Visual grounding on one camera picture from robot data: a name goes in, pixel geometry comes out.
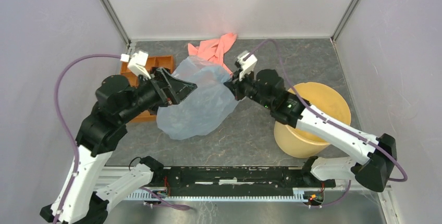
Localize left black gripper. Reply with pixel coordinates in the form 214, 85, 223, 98
119, 66, 198, 123

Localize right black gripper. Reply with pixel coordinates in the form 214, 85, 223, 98
223, 67, 273, 111

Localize blue plastic trash bag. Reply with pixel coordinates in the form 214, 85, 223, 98
156, 56, 239, 140

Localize yellow trash bin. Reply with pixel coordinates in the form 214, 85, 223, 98
274, 82, 351, 158

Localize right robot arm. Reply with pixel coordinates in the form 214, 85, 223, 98
224, 69, 397, 192

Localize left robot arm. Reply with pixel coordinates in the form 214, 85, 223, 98
40, 68, 197, 223

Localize orange compartment tray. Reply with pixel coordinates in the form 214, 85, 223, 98
120, 55, 175, 123

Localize pink cloth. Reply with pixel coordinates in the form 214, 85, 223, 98
187, 33, 237, 74

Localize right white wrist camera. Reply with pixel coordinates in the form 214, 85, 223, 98
235, 51, 257, 81

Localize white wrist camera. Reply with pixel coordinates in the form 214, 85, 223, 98
120, 51, 152, 80
235, 51, 257, 81

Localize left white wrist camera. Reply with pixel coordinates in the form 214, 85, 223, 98
120, 51, 152, 80

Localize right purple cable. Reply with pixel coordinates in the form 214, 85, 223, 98
247, 39, 409, 183

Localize purple cable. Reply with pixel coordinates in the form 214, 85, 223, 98
247, 39, 409, 183
52, 54, 130, 224

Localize left aluminium corner post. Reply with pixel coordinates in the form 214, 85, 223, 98
100, 0, 131, 46

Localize aluminium corner post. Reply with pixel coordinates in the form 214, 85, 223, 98
330, 0, 360, 44
100, 0, 131, 46

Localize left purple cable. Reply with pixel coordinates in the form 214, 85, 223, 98
52, 54, 130, 224

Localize right aluminium corner post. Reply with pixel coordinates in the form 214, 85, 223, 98
330, 0, 360, 44

